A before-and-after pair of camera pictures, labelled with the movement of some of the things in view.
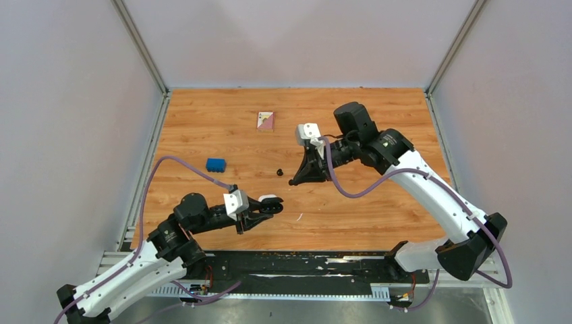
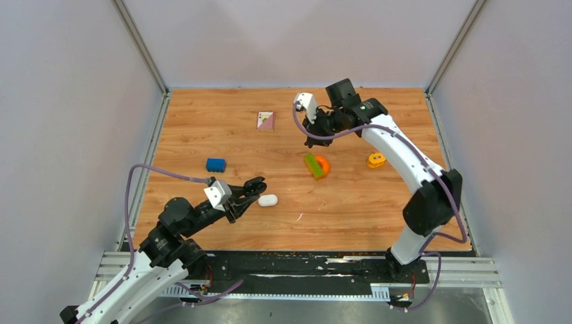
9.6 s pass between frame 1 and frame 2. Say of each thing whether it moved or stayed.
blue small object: stayed
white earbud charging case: stayed
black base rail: stayed
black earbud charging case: moved
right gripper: moved
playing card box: stayed
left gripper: moved
